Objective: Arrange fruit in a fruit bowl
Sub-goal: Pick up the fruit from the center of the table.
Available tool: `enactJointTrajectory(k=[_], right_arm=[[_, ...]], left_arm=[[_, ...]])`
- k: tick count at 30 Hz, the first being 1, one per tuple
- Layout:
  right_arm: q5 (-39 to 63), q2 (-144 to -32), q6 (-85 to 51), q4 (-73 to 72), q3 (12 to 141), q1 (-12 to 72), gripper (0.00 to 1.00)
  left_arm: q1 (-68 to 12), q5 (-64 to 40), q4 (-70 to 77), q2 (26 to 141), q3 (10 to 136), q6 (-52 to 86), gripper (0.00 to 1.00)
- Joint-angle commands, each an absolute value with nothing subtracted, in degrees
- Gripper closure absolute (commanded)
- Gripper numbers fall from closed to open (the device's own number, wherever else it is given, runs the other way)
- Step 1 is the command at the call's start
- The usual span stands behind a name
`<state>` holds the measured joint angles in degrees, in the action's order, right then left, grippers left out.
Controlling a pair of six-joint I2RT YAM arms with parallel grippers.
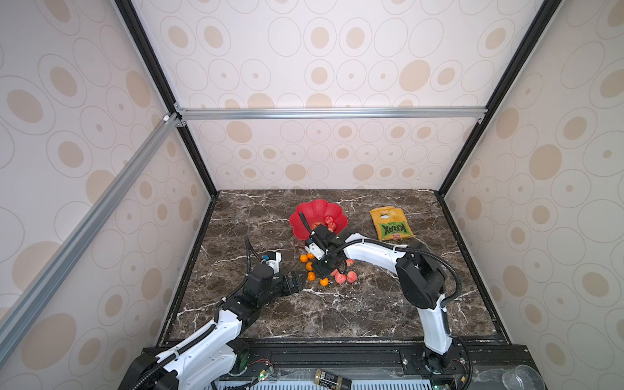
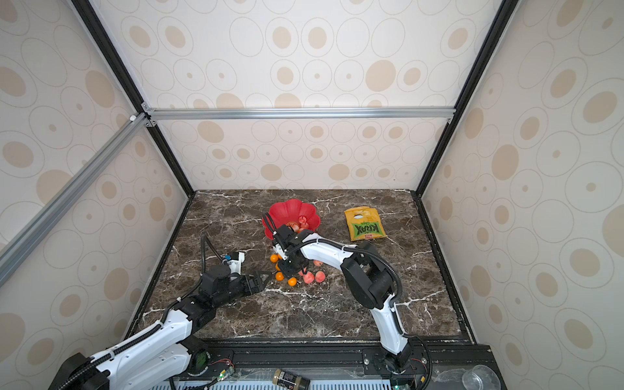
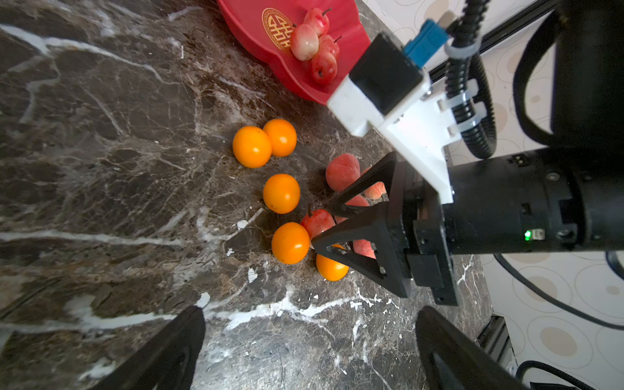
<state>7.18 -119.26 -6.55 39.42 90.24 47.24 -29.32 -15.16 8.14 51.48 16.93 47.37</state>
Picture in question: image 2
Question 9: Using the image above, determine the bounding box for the right black corner post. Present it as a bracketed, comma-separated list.
[412, 0, 519, 201]

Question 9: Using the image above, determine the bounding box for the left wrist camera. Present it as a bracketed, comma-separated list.
[223, 251, 245, 275]

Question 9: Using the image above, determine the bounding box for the black battery with gold label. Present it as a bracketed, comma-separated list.
[272, 369, 310, 390]

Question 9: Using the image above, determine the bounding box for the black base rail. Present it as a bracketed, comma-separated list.
[86, 340, 508, 390]

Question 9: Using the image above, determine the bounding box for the left black corner post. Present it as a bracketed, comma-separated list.
[71, 0, 195, 198]

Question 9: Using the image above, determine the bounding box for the left diagonal aluminium rail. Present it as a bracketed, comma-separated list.
[1, 113, 148, 284]

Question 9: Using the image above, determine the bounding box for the yellow green snack bag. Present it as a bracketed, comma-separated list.
[344, 206, 387, 241]

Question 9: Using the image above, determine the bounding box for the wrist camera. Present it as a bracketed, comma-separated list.
[272, 225, 313, 256]
[223, 251, 245, 275]

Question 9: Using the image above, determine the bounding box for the horizontal aluminium rail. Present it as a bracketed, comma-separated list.
[146, 107, 456, 121]

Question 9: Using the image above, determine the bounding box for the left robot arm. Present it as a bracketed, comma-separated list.
[50, 254, 272, 389]

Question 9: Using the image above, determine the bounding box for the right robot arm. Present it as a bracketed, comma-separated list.
[263, 213, 432, 380]

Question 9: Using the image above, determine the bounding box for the clear plastic cup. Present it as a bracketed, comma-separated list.
[461, 365, 501, 390]

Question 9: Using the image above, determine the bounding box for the black corner post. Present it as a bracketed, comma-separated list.
[71, 0, 195, 198]
[412, 0, 519, 201]

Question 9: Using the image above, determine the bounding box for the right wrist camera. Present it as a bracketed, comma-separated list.
[272, 225, 313, 256]

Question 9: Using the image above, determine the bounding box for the red flower-shaped fruit bowl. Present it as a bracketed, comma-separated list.
[268, 199, 321, 232]

